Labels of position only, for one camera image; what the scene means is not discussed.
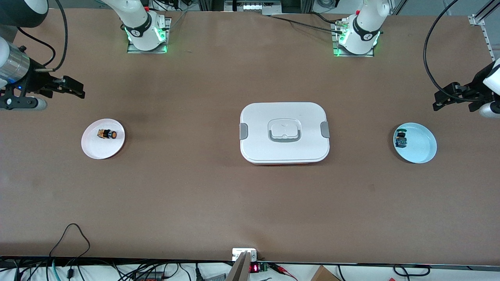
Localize brown cardboard box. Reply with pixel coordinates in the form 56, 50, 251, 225
311, 265, 340, 281

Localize black oval cable loop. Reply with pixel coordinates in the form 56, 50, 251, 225
393, 265, 431, 277

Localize aluminium profile rail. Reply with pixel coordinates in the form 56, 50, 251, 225
468, 0, 500, 55

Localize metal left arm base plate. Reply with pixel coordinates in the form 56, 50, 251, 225
331, 21, 375, 57

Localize light blue round plate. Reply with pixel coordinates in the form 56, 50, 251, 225
393, 123, 437, 164

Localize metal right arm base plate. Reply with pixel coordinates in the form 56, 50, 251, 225
127, 16, 171, 54

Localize black cable across table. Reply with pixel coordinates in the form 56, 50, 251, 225
270, 15, 344, 34

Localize white metal bracket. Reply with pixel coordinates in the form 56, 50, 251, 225
232, 248, 258, 261

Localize aluminium bar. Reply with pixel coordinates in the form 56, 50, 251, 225
226, 251, 251, 281

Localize white lunch box grey latches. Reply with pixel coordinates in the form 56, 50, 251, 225
239, 102, 330, 165

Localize thin black looped cable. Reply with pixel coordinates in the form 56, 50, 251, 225
49, 223, 91, 266

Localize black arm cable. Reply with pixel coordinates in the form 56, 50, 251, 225
18, 0, 70, 73
423, 0, 485, 103

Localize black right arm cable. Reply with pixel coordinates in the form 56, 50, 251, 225
18, 0, 70, 73

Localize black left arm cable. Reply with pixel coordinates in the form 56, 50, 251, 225
423, 0, 485, 103

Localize red clip lead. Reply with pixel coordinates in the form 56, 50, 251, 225
270, 263, 299, 281

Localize pink round plate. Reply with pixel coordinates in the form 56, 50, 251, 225
81, 119, 125, 160

